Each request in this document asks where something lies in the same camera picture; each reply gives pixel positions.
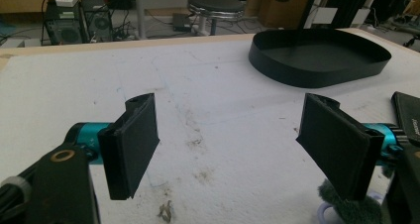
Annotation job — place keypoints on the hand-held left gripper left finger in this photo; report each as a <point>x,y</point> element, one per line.
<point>128,144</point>

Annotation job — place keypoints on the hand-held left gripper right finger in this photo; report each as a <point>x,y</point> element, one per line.
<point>336,141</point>

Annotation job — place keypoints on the dark green fuzzy cloth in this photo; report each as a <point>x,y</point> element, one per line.
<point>353,210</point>

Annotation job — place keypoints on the black pouch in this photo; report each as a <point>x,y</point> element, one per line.
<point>409,115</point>

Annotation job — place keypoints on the black oval tray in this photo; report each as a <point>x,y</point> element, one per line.
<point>317,57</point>

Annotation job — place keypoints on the grey computer tower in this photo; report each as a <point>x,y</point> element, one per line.
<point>99,21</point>

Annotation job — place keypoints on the grey metal pole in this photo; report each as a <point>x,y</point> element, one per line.
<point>141,12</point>

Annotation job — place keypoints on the small black floor box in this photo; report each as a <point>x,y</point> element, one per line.
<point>181,22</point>

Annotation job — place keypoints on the black computer tower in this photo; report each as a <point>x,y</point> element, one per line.
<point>64,27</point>

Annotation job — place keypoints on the brown cardboard box black print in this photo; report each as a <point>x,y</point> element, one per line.
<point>284,6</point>

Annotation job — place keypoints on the black round stool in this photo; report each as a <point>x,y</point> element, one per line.
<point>216,4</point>

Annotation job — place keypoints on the black metal frame post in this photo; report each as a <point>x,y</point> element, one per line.
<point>310,6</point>

